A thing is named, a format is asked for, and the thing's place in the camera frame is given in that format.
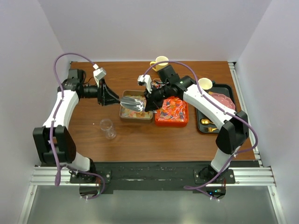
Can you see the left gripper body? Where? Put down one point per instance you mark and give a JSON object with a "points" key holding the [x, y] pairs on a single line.
{"points": [[100, 92]]}

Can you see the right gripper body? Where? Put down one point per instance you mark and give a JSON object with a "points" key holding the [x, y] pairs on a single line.
{"points": [[157, 96]]}

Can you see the metal scoop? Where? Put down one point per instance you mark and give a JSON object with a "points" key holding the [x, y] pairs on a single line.
{"points": [[137, 105]]}

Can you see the clear plastic jar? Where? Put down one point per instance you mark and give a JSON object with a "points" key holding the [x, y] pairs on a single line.
{"points": [[107, 127]]}

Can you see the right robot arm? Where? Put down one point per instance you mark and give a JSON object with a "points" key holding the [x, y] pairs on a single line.
{"points": [[232, 125]]}

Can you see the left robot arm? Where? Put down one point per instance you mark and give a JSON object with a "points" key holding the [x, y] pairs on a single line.
{"points": [[53, 141]]}

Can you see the orange tray of candies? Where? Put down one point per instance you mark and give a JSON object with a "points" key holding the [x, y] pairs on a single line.
{"points": [[173, 113]]}

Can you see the silver tin of gummies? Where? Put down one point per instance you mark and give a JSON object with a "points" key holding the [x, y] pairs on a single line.
{"points": [[133, 116]]}

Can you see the yellow mug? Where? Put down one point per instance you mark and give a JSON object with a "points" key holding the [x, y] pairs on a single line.
{"points": [[159, 63]]}

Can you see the gold spoon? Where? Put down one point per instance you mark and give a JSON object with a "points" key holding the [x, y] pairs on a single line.
{"points": [[206, 122]]}

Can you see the dark green cup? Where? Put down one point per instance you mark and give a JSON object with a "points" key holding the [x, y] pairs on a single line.
{"points": [[205, 84]]}

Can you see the black serving tray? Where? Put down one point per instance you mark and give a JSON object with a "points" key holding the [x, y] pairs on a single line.
{"points": [[217, 88]]}

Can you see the gold fork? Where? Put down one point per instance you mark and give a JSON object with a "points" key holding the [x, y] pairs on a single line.
{"points": [[209, 130]]}

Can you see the pink dotted plate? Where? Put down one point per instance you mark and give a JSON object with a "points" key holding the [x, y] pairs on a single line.
{"points": [[223, 99]]}

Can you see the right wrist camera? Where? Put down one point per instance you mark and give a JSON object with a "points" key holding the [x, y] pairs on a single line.
{"points": [[145, 80]]}

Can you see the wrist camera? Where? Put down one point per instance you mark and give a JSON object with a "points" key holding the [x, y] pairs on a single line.
{"points": [[99, 74], [145, 80]]}

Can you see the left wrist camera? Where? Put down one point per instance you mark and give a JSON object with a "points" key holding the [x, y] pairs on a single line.
{"points": [[99, 74]]}

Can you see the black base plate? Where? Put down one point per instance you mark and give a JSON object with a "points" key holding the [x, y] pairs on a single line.
{"points": [[159, 176]]}

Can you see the aluminium rail frame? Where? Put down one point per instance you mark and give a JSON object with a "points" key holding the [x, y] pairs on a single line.
{"points": [[80, 198]]}

